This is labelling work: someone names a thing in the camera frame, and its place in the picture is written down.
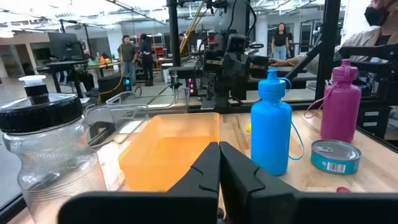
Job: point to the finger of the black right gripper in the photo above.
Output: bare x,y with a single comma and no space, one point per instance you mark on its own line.
213,61
258,67

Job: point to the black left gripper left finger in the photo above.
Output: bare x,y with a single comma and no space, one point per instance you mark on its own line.
192,205

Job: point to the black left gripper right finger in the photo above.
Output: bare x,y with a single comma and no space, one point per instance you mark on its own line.
258,205

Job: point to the orange yellow toy food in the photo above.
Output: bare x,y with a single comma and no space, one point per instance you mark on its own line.
249,128

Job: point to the blue squeeze bottle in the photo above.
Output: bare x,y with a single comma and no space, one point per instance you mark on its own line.
270,133

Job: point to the blue tuna can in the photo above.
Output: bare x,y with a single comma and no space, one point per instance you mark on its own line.
334,155

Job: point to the magenta squeeze bottle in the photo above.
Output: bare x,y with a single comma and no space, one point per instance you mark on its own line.
340,109

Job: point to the clear bottle with black lid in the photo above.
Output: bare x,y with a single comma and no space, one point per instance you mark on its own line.
53,161

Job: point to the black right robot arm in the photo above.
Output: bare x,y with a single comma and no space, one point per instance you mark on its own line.
237,15

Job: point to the person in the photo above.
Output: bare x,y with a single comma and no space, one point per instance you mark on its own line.
360,39
146,59
280,40
127,59

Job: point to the yellow slanted pole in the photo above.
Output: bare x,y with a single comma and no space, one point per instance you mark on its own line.
191,29

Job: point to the black computer case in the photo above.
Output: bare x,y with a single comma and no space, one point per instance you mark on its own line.
109,87

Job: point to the black equipment cart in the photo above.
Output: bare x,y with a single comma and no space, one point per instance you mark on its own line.
373,118

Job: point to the black desk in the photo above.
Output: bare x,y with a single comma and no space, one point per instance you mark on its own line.
66,64

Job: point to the black computer monitor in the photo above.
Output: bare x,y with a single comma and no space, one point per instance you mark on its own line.
63,45

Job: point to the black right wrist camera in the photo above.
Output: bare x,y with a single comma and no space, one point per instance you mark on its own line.
236,43

